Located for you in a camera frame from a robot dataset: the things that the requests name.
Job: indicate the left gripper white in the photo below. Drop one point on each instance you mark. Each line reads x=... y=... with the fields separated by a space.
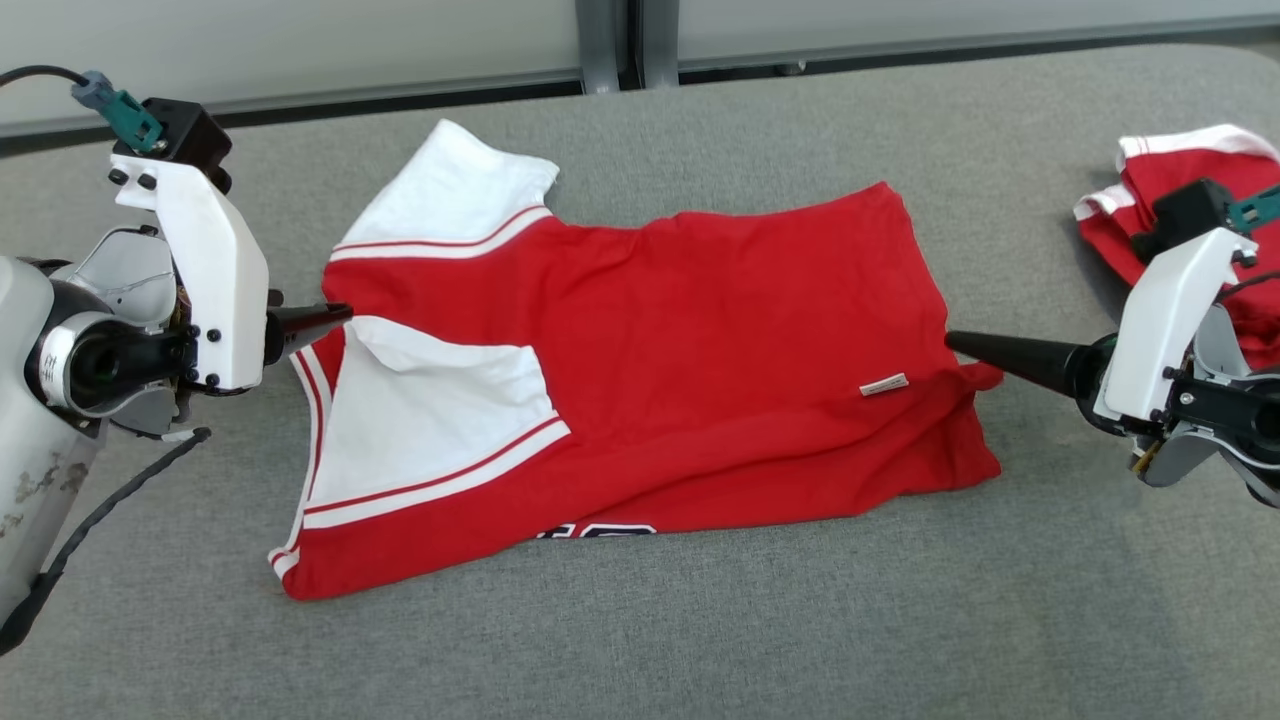
x=225 y=300

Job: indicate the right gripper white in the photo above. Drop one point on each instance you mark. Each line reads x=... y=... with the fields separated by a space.
x=1160 y=330

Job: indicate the red shorts with white stripes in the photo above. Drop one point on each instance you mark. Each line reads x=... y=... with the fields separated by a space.
x=1200 y=160

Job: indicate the red jersey with white sleeves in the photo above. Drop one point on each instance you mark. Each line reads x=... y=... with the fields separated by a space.
x=700 y=330

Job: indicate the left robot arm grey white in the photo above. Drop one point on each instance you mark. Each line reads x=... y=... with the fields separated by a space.
x=30 y=420

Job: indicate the grey fabric sofa seat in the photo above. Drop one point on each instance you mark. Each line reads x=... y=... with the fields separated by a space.
x=650 y=620

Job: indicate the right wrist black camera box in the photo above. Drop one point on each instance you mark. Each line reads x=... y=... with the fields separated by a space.
x=1185 y=215

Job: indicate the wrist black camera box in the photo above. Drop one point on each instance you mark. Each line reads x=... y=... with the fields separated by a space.
x=185 y=135
x=1185 y=215

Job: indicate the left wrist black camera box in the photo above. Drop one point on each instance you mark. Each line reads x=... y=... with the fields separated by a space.
x=185 y=135

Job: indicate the grey cylindrical post foot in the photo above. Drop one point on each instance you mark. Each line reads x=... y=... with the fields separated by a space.
x=600 y=45
x=660 y=45

